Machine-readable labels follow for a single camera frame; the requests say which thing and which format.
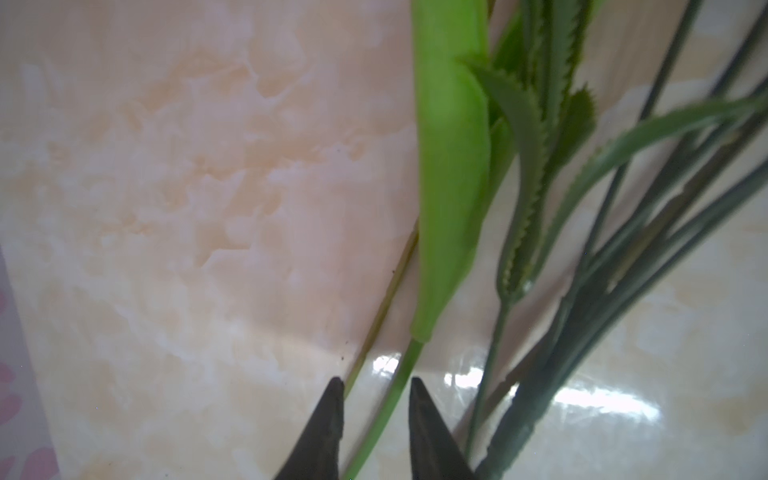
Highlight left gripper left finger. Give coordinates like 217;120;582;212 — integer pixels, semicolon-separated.
275;376;345;480

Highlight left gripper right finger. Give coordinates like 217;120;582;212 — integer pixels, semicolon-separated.
408;377;475;480

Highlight blue rose bouquet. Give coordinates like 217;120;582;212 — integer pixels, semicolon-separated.
475;1;767;479

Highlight small blue tulip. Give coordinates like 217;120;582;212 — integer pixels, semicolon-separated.
342;1;493;479

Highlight orange flower stem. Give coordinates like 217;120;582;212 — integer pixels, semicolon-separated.
344;221;419;399

